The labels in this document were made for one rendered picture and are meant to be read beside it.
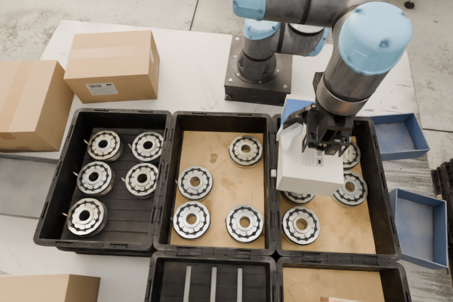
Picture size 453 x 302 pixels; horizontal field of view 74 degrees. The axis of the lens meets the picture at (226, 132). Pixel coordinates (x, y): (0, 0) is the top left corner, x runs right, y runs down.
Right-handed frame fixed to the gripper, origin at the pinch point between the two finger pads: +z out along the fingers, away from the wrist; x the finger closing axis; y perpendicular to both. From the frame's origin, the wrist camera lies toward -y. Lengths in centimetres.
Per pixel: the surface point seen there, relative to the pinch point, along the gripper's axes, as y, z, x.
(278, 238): 18.6, 17.6, -3.3
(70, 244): 27, 18, -54
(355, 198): 3.7, 24.8, 18.6
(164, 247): 24.7, 17.5, -30.7
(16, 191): 12, 40, -91
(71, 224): 22, 25, -59
